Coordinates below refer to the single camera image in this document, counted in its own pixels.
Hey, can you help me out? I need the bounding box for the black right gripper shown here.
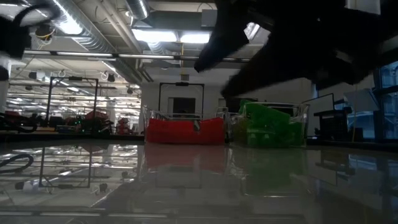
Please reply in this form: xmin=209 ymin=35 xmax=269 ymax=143
xmin=193 ymin=0 xmax=382 ymax=99

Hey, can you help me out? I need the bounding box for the green two-stud building block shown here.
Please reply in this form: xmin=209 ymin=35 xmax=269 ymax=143
xmin=238 ymin=98 xmax=292 ymax=126
xmin=279 ymin=120 xmax=307 ymax=147
xmin=246 ymin=123 xmax=282 ymax=147

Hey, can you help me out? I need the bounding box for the clear plastic bin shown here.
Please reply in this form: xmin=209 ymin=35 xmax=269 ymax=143
xmin=141 ymin=105 xmax=229 ymax=146
xmin=228 ymin=101 xmax=311 ymax=147

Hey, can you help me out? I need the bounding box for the red plastic building block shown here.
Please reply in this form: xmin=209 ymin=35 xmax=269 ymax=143
xmin=198 ymin=117 xmax=226 ymax=145
xmin=145 ymin=118 xmax=200 ymax=145

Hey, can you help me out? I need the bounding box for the grey ceiling box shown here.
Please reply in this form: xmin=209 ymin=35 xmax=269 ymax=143
xmin=201 ymin=8 xmax=218 ymax=28

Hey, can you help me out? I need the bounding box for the long ceiling light bar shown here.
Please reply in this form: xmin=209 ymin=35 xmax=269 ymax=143
xmin=118 ymin=53 xmax=251 ymax=63
xmin=23 ymin=49 xmax=118 ymax=60

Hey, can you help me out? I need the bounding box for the black desk with monitor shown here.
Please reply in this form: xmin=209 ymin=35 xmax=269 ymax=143
xmin=313 ymin=92 xmax=354 ymax=138

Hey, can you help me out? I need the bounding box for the white ceiling unit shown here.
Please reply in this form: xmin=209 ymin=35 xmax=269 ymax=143
xmin=345 ymin=0 xmax=382 ymax=15

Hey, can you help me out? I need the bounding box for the glossy white table cover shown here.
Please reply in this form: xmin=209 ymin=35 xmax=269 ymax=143
xmin=0 ymin=136 xmax=398 ymax=224

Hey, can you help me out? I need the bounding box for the blue-lit window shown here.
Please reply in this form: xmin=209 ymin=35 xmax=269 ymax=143
xmin=374 ymin=60 xmax=398 ymax=140

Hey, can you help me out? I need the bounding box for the dark workbench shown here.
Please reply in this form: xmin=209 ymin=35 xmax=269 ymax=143
xmin=0 ymin=126 xmax=144 ymax=141

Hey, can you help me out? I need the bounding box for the black metal frame rig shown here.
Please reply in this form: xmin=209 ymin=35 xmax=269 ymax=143
xmin=46 ymin=76 xmax=100 ymax=121
xmin=158 ymin=82 xmax=205 ymax=121

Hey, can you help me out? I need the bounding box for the silver ventilation duct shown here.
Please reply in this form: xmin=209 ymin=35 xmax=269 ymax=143
xmin=30 ymin=0 xmax=156 ymax=85

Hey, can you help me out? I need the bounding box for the yellow cable reel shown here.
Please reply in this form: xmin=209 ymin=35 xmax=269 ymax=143
xmin=34 ymin=24 xmax=57 ymax=41

